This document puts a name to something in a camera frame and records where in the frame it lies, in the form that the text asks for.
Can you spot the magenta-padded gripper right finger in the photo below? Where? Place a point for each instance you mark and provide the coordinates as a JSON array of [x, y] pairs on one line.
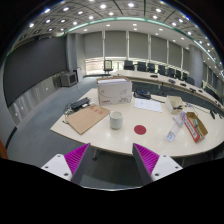
[[165, 165]]

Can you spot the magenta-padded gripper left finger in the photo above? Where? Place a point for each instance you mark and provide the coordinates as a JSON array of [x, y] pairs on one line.
[[56, 165]]

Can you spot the clear plastic water bottle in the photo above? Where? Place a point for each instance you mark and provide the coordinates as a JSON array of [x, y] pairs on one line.
[[176, 128]]

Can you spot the flat round red coaster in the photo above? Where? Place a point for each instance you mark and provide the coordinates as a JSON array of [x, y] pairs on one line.
[[140, 129]]

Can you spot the open red cardboard box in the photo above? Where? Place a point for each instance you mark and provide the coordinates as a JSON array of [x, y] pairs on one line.
[[191, 128]]

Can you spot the brown paper envelope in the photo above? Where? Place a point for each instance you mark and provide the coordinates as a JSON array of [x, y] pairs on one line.
[[86, 118]]

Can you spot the white paper sheet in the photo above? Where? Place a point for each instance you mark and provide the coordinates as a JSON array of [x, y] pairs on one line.
[[148, 105]]

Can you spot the small open white box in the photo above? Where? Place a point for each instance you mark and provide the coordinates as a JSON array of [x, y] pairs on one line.
[[172, 102]]

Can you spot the white ceramic cup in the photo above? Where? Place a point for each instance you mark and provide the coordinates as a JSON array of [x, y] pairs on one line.
[[116, 120]]

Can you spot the black desk microphone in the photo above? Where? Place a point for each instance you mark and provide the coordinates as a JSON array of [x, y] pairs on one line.
[[212, 114]]

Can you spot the black desk phone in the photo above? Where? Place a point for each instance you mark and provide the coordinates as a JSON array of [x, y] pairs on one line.
[[141, 94]]

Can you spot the grey monitor cabinet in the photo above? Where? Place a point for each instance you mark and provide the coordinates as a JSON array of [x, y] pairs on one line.
[[68, 79]]

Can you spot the large white cardboard box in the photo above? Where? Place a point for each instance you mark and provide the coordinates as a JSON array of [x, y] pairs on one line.
[[115, 91]]

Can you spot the long curved conference desk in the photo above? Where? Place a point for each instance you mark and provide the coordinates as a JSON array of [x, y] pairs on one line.
[[143, 76]]

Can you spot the row of black office chairs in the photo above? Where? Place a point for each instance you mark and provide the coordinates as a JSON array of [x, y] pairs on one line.
[[156, 69]]

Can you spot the ceiling lights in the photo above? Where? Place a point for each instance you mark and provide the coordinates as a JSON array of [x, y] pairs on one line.
[[103, 6]]

